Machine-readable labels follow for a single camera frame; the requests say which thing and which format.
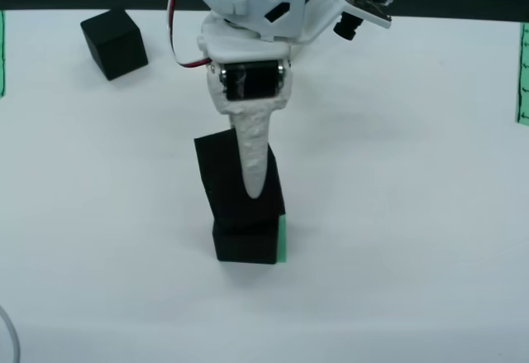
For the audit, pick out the black cube block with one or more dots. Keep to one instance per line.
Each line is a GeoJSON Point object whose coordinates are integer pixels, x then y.
{"type": "Point", "coordinates": [219, 173]}
{"type": "Point", "coordinates": [244, 243]}
{"type": "Point", "coordinates": [114, 44]}

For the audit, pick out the green square paper marker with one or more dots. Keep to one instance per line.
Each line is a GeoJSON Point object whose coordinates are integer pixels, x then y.
{"type": "Point", "coordinates": [282, 239]}

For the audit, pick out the green paper strip with arrows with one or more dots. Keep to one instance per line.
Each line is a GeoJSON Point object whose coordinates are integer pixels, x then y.
{"type": "Point", "coordinates": [524, 73]}

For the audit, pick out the white camera bracket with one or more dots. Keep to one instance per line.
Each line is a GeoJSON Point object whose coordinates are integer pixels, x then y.
{"type": "Point", "coordinates": [322, 11]}

